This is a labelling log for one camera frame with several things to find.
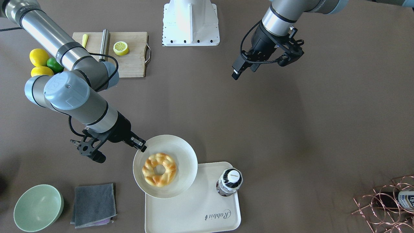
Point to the green lime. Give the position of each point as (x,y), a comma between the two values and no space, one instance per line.
(54,65)

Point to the bottle in wire rack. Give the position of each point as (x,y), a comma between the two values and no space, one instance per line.
(397,200)

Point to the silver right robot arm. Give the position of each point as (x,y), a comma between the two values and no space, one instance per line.
(74,92)

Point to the twisted glazed donut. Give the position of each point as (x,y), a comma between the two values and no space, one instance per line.
(159,170)

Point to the wooden cutting board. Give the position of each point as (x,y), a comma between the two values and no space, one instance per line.
(131,65)

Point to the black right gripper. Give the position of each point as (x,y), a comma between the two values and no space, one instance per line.
(122,130)

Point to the whole yellow lemon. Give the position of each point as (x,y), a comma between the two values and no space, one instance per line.
(38,57)

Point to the dark sauce bottle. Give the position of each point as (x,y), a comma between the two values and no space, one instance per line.
(229,182)

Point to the copper wire bottle rack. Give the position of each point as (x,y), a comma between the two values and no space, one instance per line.
(379,219)

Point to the grey folded cloth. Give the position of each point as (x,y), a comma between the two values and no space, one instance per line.
(94,205)

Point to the cream rectangular tray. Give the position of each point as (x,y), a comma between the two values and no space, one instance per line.
(200,209)

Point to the yellow plastic knife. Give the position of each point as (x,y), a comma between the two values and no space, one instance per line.
(84,40)

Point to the steel muddler cylinder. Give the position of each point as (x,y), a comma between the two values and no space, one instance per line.
(104,45)

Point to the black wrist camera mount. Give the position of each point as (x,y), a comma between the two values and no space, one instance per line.
(90,144)

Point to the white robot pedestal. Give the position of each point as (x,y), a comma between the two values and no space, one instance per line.
(190,23)

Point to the half lemon slice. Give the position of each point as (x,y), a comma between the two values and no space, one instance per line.
(121,48)

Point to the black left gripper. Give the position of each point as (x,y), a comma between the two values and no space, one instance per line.
(262,42)

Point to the white round plate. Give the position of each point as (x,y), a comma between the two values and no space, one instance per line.
(184,156)

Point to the mint green bowl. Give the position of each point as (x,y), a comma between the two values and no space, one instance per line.
(39,207)

